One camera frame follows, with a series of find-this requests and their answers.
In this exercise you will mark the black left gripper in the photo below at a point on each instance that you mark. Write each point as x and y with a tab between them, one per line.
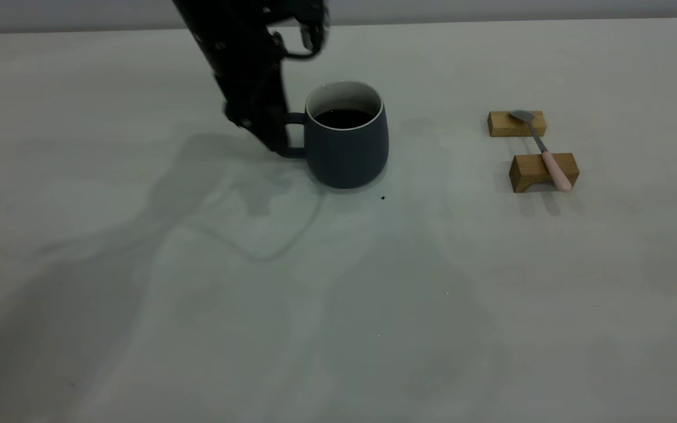
233	47

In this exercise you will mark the dark grey coffee mug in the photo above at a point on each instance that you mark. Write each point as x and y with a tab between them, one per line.
344	153

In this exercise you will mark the flat wooden block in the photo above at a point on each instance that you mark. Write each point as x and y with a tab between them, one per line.
500	126

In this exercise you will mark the arched wooden block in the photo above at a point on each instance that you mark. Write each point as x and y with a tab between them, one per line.
526	169

